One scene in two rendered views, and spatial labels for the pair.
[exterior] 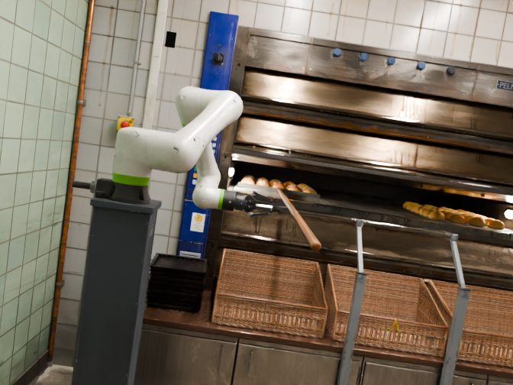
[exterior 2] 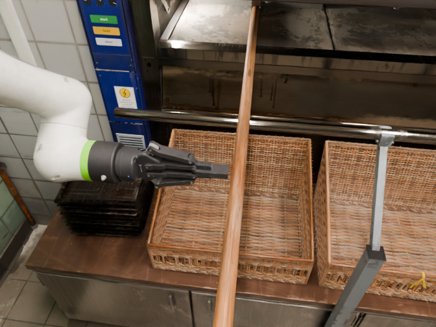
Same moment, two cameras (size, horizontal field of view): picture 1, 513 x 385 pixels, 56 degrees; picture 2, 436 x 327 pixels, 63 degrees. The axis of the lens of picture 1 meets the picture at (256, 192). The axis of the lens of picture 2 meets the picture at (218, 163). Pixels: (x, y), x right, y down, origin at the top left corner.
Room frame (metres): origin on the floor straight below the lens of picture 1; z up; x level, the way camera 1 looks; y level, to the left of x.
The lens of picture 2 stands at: (1.65, -0.21, 1.74)
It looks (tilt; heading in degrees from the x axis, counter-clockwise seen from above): 44 degrees down; 8
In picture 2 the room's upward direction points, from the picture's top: straight up
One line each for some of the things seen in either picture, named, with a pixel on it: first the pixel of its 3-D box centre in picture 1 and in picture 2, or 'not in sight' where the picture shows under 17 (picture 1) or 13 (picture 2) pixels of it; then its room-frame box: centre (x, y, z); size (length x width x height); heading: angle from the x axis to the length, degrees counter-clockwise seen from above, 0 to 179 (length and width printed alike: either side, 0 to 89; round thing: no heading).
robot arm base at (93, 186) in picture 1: (113, 189); not in sight; (1.64, 0.49, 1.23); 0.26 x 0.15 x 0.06; 95
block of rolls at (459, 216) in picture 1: (450, 214); not in sight; (3.22, -1.30, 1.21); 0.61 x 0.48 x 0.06; 1
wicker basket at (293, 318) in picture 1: (269, 289); (234, 200); (2.50, -0.15, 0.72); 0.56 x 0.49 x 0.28; 92
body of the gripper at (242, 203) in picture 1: (246, 202); (142, 165); (2.18, 0.04, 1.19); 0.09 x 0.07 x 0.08; 92
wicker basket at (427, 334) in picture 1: (380, 306); (400, 217); (2.51, -0.74, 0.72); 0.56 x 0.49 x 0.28; 90
